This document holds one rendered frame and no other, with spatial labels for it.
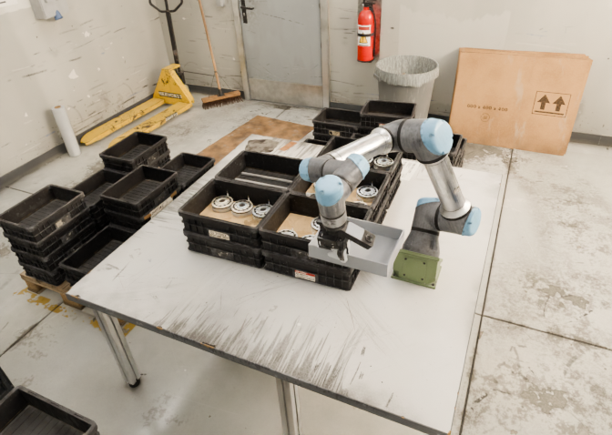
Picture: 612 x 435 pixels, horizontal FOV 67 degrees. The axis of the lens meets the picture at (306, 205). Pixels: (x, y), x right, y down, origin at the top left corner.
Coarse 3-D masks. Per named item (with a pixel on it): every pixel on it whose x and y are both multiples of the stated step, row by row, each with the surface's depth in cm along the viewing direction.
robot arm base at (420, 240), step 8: (416, 232) 185; (424, 232) 184; (432, 232) 184; (408, 240) 187; (416, 240) 183; (424, 240) 183; (432, 240) 183; (408, 248) 184; (416, 248) 182; (424, 248) 181; (432, 248) 184; (432, 256) 182
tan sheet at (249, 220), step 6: (210, 204) 223; (204, 210) 219; (210, 210) 219; (210, 216) 215; (216, 216) 215; (222, 216) 214; (228, 216) 214; (240, 222) 210; (246, 222) 209; (252, 222) 209; (258, 222) 209
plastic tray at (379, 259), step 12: (372, 228) 163; (384, 228) 161; (396, 228) 159; (312, 240) 155; (384, 240) 161; (396, 240) 160; (312, 252) 154; (324, 252) 151; (360, 252) 156; (372, 252) 155; (384, 252) 155; (396, 252) 152; (348, 264) 150; (360, 264) 148; (372, 264) 145; (384, 264) 143; (384, 276) 146
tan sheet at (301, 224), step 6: (288, 216) 212; (294, 216) 212; (300, 216) 211; (288, 222) 208; (294, 222) 208; (300, 222) 207; (306, 222) 207; (282, 228) 204; (288, 228) 204; (294, 228) 204; (300, 228) 203; (306, 228) 203; (300, 234) 200; (306, 234) 200
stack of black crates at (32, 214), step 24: (48, 192) 293; (72, 192) 286; (0, 216) 267; (24, 216) 281; (48, 216) 264; (72, 216) 280; (24, 240) 264; (48, 240) 267; (72, 240) 282; (24, 264) 281; (48, 264) 271
